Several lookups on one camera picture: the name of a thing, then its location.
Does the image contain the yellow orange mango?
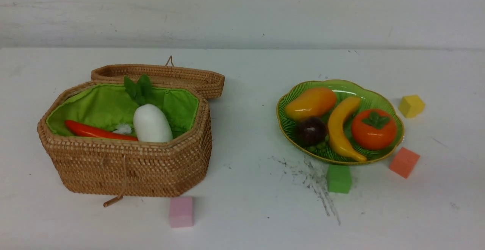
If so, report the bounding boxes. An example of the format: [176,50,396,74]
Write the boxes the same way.
[284,87,337,122]

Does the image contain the pink foam cube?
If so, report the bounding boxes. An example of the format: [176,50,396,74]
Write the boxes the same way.
[169,196,194,229]

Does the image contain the green foam cube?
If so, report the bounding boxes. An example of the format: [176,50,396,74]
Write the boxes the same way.
[326,165,353,194]

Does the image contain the woven rattan basket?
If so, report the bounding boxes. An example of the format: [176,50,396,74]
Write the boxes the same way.
[37,80,213,207]

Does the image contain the dark purple mangosteen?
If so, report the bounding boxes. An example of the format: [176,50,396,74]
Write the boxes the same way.
[294,116,329,150]

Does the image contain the yellow foam cube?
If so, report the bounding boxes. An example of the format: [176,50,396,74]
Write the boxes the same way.
[398,95,426,119]

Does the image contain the green glass leaf plate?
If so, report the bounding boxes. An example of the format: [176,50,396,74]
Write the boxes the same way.
[277,79,405,166]

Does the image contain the red chili pepper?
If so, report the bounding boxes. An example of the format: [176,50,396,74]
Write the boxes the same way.
[64,119,138,141]

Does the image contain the orange foam cube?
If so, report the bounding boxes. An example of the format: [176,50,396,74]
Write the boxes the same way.
[389,147,421,179]

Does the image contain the white radish with leaves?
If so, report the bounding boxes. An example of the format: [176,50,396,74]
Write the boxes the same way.
[124,74,174,143]

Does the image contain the orange persimmon with leaves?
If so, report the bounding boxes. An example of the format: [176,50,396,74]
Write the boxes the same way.
[350,108,398,150]

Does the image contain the yellow banana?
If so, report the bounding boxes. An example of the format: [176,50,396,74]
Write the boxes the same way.
[327,96,367,163]

